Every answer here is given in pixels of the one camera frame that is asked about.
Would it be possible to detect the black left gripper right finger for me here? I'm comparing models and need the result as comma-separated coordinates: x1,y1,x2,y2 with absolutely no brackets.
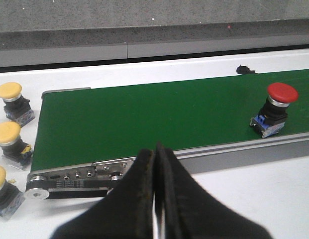
154,143,271,239

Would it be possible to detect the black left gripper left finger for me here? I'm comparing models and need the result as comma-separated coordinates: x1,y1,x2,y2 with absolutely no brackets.
52,149,154,239

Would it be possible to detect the yellow button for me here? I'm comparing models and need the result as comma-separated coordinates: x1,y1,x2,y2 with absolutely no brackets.
0,121,33,170
0,82,35,127
0,166,25,220

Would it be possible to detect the red button back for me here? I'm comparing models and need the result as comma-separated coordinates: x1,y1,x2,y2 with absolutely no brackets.
249,83,299,138

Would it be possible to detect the black conveyor drive pulley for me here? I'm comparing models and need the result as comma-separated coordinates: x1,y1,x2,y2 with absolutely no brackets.
24,174,123,200

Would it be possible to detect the green conveyor belt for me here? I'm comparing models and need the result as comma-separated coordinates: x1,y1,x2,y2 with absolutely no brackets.
31,69,309,172

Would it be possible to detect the yellow button back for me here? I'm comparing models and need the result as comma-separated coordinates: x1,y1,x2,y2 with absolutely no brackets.
0,82,35,127

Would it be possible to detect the grey granite counter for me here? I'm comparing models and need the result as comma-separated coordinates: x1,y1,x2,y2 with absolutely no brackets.
0,0,309,67

